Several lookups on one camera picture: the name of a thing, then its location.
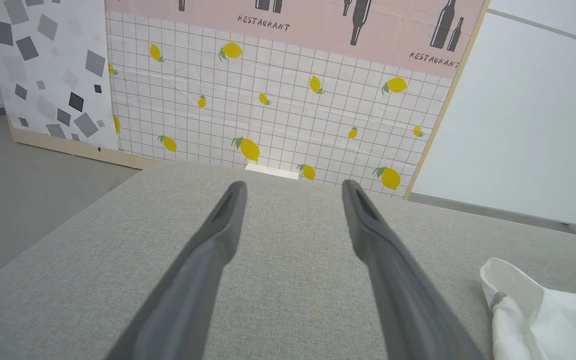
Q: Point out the white t-shirt with grey stitching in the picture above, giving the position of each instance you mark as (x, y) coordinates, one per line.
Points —
(543, 325)

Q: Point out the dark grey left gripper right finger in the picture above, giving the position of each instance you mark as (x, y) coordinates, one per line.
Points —
(388, 270)

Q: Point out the white box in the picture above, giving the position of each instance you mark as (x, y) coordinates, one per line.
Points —
(270, 171)

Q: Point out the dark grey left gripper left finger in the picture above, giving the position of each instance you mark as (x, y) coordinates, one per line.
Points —
(203, 260)

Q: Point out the lemon print partition panel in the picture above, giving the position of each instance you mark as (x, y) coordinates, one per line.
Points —
(293, 110)

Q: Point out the grey squares print partition panel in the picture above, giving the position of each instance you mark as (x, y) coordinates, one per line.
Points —
(43, 75)

